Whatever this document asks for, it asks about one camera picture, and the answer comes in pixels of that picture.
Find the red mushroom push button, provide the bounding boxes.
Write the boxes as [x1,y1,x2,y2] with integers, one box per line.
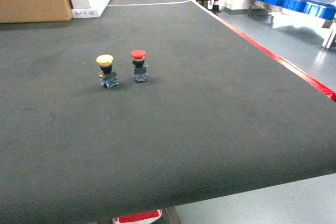
[130,49,148,82]

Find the yellow mushroom push button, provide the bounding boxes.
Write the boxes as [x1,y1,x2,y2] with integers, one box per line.
[96,54,119,89]

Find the white flat box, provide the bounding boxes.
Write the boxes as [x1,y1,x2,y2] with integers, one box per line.
[71,0,111,19]

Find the blue bins on far shelf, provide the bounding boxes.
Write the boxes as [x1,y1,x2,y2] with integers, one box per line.
[256,0,335,20]

